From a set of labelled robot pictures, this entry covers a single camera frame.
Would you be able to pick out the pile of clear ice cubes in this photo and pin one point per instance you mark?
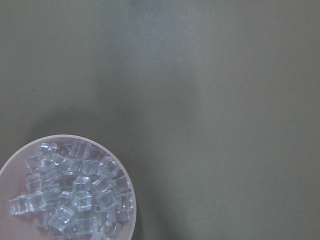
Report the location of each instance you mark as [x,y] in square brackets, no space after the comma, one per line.
[74,191]

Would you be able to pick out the pink bowl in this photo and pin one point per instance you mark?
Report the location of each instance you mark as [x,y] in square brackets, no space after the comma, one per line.
[12,184]

